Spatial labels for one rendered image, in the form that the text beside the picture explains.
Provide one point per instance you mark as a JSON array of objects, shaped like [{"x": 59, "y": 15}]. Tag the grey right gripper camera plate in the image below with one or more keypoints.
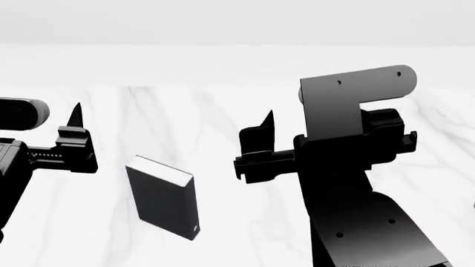
[{"x": 334, "y": 108}]

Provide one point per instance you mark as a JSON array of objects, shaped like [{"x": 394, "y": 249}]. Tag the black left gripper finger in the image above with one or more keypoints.
[{"x": 79, "y": 150}]

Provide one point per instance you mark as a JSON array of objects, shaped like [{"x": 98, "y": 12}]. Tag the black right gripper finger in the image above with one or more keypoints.
[
  {"x": 382, "y": 121},
  {"x": 259, "y": 139}
]

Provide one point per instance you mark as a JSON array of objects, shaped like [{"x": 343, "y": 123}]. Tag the dark grey rectangular box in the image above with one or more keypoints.
[{"x": 165, "y": 197}]

